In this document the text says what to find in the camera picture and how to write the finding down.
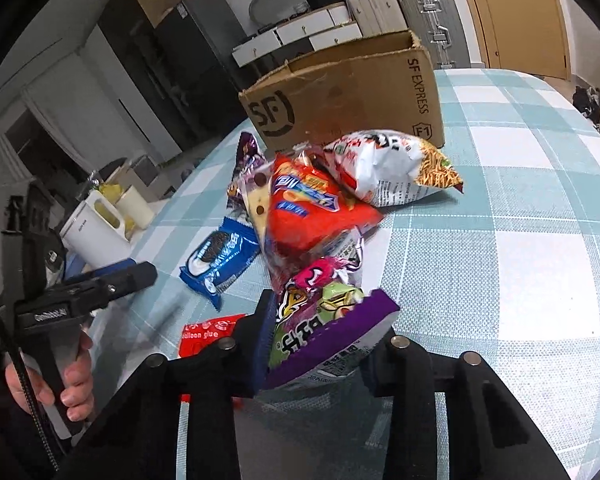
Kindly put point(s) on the person's left hand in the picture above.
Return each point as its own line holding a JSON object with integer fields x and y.
{"x": 77, "y": 385}

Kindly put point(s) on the red glue packet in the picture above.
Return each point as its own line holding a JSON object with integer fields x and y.
{"x": 205, "y": 335}

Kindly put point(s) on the purple green snack packet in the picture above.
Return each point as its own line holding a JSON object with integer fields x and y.
{"x": 325, "y": 325}

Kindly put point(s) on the cream packet with brown dots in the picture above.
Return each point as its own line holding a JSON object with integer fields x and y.
{"x": 257, "y": 205}

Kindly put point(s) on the purple snack packet yellow characters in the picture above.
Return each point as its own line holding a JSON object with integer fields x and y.
{"x": 247, "y": 155}

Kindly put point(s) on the brown cardboard box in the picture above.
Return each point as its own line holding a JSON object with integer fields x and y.
{"x": 350, "y": 90}

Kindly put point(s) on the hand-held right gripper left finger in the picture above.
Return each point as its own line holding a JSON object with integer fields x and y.
{"x": 261, "y": 355}

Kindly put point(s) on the grey oval tray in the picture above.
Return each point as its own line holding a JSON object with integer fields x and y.
{"x": 275, "y": 2}

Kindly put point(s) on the teal plaid tablecloth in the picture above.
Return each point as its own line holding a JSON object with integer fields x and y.
{"x": 505, "y": 260}

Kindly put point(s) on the cream cup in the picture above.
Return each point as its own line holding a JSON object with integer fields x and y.
{"x": 137, "y": 207}

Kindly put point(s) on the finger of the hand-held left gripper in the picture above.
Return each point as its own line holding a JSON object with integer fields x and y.
{"x": 97, "y": 271}
{"x": 130, "y": 282}

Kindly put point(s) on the white drawer cabinet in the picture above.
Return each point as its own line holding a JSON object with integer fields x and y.
{"x": 300, "y": 35}

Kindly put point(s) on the wooden door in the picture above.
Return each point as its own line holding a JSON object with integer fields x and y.
{"x": 520, "y": 15}

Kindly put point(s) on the red chip bag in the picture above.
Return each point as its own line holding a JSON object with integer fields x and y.
{"x": 310, "y": 215}

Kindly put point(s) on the black refrigerator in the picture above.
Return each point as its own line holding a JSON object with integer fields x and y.
{"x": 180, "y": 65}

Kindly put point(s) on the white jug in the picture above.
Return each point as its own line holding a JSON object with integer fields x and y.
{"x": 97, "y": 230}

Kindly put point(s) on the blue cookie packet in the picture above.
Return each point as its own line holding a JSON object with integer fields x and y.
{"x": 220, "y": 260}

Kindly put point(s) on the white noodle snack bag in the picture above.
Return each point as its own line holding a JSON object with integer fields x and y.
{"x": 390, "y": 170}

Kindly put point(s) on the silver suitcase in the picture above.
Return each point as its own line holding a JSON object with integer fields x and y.
{"x": 437, "y": 22}

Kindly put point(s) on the beige suitcase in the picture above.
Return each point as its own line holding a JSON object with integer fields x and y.
{"x": 377, "y": 10}

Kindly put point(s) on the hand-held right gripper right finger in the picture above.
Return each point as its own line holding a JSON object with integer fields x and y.
{"x": 385, "y": 365}

